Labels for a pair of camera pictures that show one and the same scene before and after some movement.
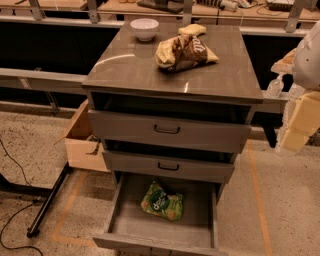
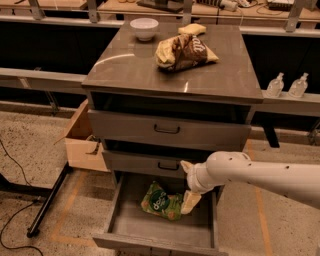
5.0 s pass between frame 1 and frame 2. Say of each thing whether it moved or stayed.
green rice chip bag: stayed
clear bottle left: stayed
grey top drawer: stayed
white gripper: moved
